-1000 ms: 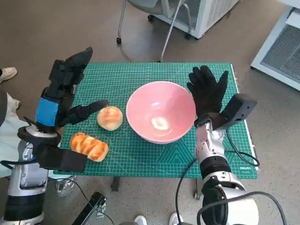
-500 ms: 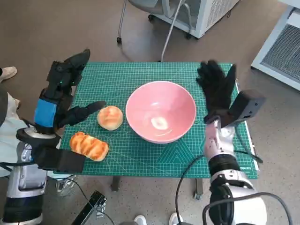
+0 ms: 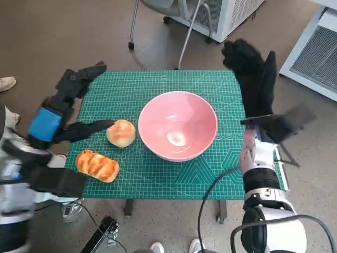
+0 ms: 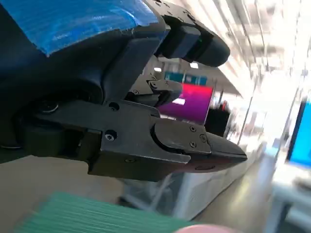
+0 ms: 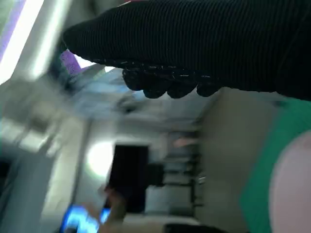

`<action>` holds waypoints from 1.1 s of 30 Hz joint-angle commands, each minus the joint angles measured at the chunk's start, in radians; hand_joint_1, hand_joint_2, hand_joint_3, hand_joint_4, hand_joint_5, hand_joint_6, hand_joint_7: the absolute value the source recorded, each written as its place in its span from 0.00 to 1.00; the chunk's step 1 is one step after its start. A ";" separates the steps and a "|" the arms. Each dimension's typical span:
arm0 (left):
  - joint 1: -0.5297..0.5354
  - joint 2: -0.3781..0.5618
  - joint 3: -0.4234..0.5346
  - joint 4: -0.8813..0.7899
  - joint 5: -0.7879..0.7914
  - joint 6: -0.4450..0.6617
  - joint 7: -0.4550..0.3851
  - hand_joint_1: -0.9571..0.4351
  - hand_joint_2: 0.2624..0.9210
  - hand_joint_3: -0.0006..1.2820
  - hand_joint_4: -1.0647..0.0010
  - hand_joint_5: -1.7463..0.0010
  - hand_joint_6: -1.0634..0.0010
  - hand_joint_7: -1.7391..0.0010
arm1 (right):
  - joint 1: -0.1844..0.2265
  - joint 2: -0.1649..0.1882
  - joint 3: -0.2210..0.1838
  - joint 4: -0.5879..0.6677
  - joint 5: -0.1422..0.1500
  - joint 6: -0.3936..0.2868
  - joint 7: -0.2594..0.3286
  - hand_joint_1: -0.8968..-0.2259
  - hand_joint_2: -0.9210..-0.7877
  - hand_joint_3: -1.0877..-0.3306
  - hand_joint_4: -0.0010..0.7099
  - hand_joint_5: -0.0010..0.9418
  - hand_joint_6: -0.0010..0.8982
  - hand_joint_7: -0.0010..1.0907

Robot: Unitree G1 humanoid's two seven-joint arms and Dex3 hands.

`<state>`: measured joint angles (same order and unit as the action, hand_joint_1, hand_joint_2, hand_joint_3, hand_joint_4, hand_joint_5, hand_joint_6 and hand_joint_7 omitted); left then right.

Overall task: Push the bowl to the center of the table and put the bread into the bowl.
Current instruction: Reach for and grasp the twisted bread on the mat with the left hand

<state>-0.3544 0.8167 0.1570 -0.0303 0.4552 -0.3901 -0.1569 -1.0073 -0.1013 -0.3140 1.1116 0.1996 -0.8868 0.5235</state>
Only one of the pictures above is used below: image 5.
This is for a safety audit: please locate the black gloved right hand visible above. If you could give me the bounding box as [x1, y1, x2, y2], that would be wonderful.
[62, 0, 311, 99]

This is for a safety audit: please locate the pink bowl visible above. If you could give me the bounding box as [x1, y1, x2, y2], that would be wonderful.
[268, 130, 311, 233]

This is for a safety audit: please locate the green cutting mat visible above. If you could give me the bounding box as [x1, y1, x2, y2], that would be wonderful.
[239, 100, 311, 233]

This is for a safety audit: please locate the black monitor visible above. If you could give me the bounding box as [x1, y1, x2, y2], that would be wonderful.
[108, 144, 149, 215]

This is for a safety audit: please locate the monitor with blue screen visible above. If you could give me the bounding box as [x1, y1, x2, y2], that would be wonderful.
[63, 204, 111, 233]

